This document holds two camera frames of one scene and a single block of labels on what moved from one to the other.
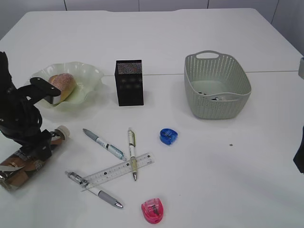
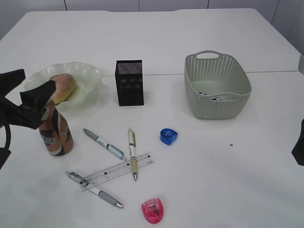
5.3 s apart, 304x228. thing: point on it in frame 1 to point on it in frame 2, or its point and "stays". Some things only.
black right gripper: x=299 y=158 to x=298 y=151
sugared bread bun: x=65 y=82 stays
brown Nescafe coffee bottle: x=14 y=180 to x=57 y=133
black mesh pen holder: x=129 y=77 stays
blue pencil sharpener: x=168 y=136 stays
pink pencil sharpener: x=153 y=209 stays
